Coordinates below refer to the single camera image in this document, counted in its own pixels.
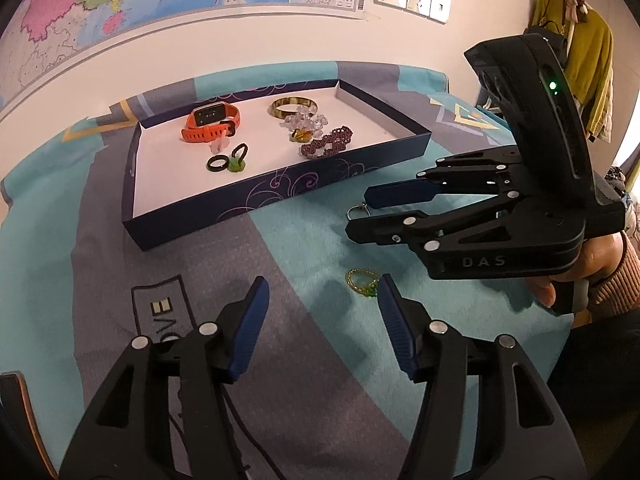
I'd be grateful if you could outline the pink heart stone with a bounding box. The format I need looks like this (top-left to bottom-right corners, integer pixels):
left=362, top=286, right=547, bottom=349
left=209, top=136, right=230, bottom=155

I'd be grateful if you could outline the green yellow beaded ring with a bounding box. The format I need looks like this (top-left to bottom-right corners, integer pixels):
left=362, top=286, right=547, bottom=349
left=345, top=268, right=382, bottom=298

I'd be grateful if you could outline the purple beaded bracelet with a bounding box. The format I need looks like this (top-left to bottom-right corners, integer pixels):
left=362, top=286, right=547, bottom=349
left=299, top=123, right=355, bottom=160

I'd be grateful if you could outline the dark blue shallow box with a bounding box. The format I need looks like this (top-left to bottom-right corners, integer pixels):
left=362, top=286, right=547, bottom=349
left=122, top=79, right=431, bottom=250

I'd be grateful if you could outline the wooden skateboard edge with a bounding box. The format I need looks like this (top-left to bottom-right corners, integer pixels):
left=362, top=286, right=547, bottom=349
left=1, top=372, right=58, bottom=479

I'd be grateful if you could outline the right hand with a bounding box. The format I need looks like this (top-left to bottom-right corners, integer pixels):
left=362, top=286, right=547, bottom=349
left=525, top=233, right=625, bottom=308

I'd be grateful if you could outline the tortoiseshell gold bangle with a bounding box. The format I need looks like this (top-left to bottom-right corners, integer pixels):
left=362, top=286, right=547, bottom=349
left=268, top=96, right=318, bottom=119

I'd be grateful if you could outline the clear crystal bead bracelet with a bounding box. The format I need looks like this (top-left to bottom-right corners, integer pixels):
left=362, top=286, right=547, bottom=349
left=278, top=106, right=332, bottom=139

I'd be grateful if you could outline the green flower black ring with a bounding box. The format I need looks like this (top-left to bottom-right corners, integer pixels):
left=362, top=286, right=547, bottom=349
left=226, top=142, right=251, bottom=174

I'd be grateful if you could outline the yellow hanging garment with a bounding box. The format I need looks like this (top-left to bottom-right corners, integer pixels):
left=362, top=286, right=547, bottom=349
left=529, top=0, right=616, bottom=143

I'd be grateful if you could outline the orange smart watch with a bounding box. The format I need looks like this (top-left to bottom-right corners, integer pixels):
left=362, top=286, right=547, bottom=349
left=181, top=102, right=241, bottom=143

